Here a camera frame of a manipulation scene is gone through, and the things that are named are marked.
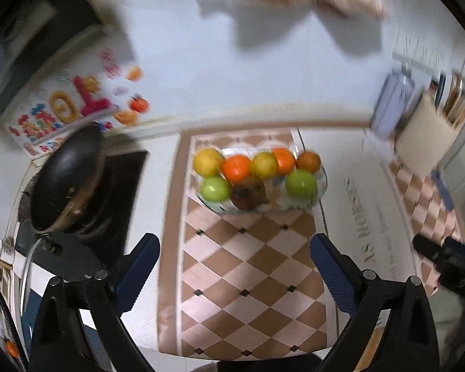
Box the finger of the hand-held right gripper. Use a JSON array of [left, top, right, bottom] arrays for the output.
[[413, 234, 450, 270], [444, 236, 465, 260]]

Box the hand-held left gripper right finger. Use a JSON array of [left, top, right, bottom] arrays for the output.
[[311, 233, 440, 372]]

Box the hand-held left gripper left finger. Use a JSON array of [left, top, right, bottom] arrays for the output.
[[28, 232, 161, 372]]

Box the green apple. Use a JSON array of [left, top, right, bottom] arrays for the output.
[[199, 176, 231, 202], [286, 169, 318, 199]]

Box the glass fruit bowl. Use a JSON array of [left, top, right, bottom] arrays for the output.
[[196, 145, 328, 215]]

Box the brownish orange round fruit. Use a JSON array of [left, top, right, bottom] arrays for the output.
[[295, 151, 321, 173]]

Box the dark brown apple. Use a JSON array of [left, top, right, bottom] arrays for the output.
[[230, 177, 266, 209]]

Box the orange tangerine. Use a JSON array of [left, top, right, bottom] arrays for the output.
[[273, 147, 297, 175], [223, 155, 252, 183]]

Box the yellow citrus fruit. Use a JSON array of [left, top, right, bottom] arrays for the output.
[[194, 148, 225, 178], [250, 152, 277, 179]]

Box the black glass gas stove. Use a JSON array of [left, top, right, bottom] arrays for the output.
[[13, 149, 148, 264]]

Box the checkered printed table mat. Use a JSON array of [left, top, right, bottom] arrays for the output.
[[157, 126, 465, 361]]

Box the cream utensil holder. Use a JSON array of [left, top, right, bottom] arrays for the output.
[[395, 93, 458, 177]]

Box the black frying pan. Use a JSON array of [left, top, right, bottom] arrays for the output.
[[21, 124, 105, 303]]

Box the bundle of wooden chopsticks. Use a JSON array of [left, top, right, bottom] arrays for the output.
[[442, 73, 465, 128]]

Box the black range hood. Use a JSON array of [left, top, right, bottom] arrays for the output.
[[0, 0, 105, 130]]

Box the gold ingot wall sticker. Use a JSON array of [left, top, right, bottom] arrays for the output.
[[114, 109, 140, 125]]

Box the dark handled utensil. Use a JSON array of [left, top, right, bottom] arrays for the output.
[[430, 72, 448, 105]]

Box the persimmon wall sticker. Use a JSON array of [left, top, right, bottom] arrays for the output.
[[129, 93, 150, 114]]

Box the colourful wall sticker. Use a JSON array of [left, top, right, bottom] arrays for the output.
[[8, 73, 119, 159]]

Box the white wall socket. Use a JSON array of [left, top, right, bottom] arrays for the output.
[[393, 29, 411, 57], [424, 41, 442, 68], [409, 35, 427, 63]]

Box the red stamp wall sticker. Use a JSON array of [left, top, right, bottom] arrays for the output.
[[101, 48, 121, 78]]

